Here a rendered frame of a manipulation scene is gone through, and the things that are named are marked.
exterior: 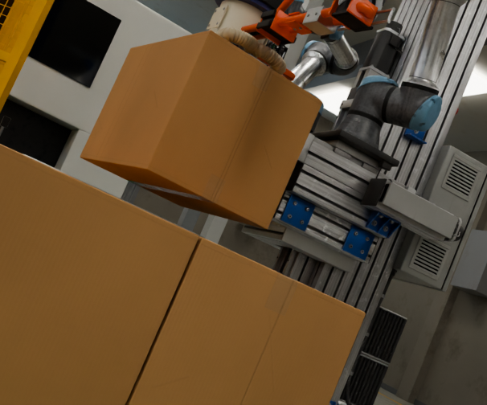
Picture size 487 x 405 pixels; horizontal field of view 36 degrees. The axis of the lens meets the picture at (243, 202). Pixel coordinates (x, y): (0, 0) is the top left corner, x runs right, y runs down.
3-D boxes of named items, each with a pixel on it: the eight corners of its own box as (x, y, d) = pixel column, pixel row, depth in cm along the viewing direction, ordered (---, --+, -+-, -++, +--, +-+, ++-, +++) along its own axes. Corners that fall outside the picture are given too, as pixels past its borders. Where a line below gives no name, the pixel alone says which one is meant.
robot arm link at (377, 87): (354, 120, 241) (370, 83, 243) (391, 131, 234) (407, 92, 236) (342, 106, 231) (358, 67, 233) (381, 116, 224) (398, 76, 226)
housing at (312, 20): (300, 23, 189) (307, 7, 190) (320, 36, 192) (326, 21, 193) (315, 20, 183) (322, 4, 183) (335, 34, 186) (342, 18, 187)
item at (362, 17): (327, 14, 177) (335, -4, 178) (349, 30, 181) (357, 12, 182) (348, 10, 170) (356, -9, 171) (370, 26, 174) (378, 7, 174)
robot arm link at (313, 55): (284, 100, 275) (345, 42, 311) (250, 90, 280) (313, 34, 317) (283, 128, 282) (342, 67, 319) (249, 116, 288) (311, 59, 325)
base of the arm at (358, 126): (360, 157, 242) (371, 129, 243) (385, 156, 228) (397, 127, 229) (323, 137, 237) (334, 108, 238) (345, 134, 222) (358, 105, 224)
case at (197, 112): (79, 157, 239) (130, 47, 243) (180, 206, 258) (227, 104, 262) (146, 169, 187) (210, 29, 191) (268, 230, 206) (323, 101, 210)
